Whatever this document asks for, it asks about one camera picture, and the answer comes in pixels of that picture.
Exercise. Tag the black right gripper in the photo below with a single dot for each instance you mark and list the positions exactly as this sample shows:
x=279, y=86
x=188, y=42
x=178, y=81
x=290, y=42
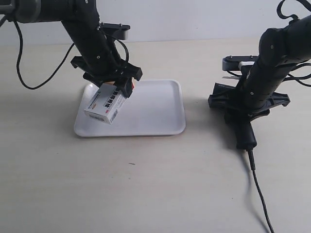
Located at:
x=257, y=87

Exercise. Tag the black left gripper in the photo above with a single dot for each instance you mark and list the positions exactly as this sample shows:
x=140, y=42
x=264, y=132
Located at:
x=104, y=58

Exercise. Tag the white red medicine box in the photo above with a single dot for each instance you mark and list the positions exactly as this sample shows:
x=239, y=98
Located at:
x=106, y=103

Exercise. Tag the black handheld barcode scanner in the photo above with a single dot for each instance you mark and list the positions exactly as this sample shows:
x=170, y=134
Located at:
x=228, y=100

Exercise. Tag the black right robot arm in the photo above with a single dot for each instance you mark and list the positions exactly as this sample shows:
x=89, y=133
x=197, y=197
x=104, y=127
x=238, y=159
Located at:
x=280, y=51

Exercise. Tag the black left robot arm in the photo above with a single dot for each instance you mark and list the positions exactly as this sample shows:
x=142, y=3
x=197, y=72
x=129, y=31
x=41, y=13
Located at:
x=78, y=17

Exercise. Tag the white plastic tray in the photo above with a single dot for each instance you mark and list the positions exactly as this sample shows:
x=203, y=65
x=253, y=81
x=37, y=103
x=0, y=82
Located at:
x=154, y=109

